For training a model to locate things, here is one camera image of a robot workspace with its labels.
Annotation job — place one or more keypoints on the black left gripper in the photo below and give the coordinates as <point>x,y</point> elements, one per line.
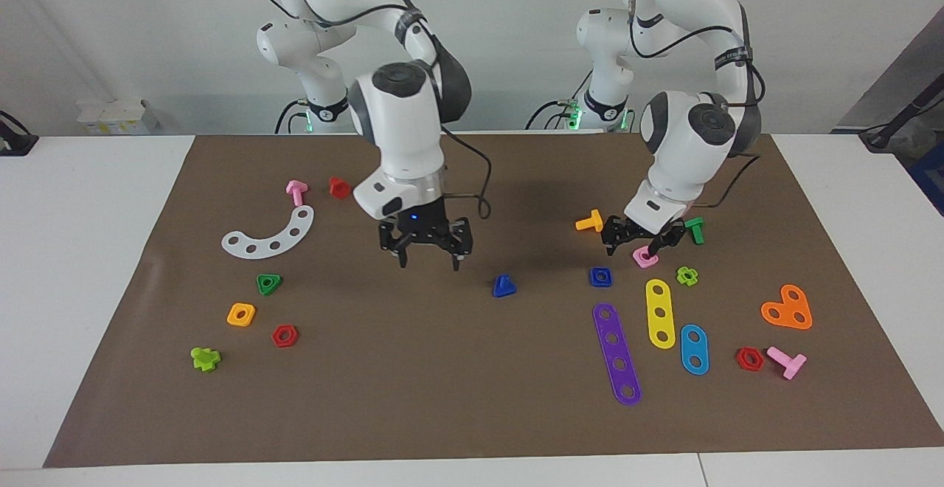
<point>634,232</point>

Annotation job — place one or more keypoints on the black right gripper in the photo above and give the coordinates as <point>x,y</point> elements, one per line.
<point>424,225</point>

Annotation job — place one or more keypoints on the pink square nut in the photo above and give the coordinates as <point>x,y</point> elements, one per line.
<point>639,261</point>

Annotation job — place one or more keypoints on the blue triangle screw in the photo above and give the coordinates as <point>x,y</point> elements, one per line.
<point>504,288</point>

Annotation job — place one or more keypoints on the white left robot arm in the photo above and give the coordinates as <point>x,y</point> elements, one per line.
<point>686,147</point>

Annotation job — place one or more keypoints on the orange plastic screw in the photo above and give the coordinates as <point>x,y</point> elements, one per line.
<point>590,223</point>

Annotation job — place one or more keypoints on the blue square nut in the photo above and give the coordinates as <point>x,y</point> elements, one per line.
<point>593,280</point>

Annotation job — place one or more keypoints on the green plastic screw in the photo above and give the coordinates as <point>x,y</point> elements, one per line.
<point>697,230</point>

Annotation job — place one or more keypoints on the lime green flower nut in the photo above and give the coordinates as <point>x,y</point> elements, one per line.
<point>693,280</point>

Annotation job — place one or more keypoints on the red plastic screw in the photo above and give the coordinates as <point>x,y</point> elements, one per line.
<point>339,189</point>

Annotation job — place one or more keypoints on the pink plastic screw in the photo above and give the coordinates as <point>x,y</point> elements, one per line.
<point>296,192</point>
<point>790,364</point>

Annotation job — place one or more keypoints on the red hexagon nut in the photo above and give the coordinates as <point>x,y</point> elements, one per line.
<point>275,336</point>
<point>740,363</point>

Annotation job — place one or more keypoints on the green triangle nut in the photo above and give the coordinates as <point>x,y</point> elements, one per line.
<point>260,285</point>

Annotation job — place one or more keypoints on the orange square nut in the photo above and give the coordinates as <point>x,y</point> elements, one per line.
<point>251,319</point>

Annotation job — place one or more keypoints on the lime green cross screw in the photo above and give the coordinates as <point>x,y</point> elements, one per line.
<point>204,360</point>

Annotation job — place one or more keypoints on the yellow three-hole bar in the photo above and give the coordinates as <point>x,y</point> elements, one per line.
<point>659,301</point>

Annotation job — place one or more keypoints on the purple four-hole bar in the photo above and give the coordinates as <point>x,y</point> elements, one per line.
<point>616,351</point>

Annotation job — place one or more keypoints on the blue two-hole bar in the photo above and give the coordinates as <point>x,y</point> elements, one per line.
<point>694,350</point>

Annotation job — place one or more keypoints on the brown table mat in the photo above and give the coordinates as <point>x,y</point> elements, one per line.
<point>457,384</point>

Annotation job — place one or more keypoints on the orange three-hole angle plate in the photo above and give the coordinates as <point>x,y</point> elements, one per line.
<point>787,310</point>

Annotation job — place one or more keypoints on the white curved five-hole plate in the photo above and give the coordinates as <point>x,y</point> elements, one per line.
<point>263,249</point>

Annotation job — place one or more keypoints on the black stand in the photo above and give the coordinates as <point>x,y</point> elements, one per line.
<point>896,122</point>

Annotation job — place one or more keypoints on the blue crate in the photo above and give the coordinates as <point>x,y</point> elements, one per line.
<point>931,177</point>

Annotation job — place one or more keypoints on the white box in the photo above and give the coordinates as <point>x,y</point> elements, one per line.
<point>114,118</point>

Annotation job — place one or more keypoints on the black table clamp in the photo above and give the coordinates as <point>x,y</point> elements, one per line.
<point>18,142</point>

